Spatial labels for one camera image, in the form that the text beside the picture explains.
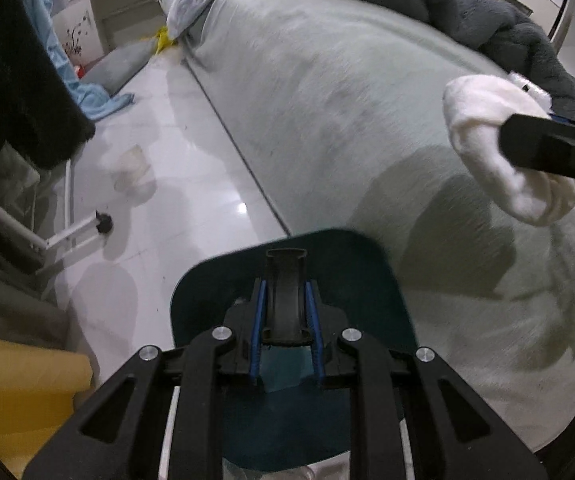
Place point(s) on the white dresser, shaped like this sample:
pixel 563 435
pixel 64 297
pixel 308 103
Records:
pixel 117 10

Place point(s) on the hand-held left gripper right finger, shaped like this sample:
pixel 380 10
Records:
pixel 313 330

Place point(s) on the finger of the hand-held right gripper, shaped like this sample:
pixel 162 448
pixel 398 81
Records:
pixel 547 145

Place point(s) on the grey cloth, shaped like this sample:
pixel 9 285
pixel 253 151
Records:
pixel 12 305

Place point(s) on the yellow board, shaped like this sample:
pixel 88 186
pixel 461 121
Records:
pixel 17 385

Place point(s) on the light blue hanging garment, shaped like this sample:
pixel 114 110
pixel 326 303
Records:
pixel 92 102

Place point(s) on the black hanging garment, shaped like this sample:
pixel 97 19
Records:
pixel 17 85

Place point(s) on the white sock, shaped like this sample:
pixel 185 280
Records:
pixel 472 110

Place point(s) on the small yellow cloth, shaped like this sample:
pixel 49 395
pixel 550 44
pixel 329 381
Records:
pixel 163 40

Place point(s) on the grey bed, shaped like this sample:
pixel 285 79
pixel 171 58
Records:
pixel 317 85

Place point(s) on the grey floor cushion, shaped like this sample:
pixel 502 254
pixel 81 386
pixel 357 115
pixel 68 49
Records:
pixel 117 65

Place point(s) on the clear plastic cup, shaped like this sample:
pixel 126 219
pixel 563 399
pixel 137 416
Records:
pixel 132 170

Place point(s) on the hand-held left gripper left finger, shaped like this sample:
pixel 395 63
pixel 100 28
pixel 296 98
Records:
pixel 258 330

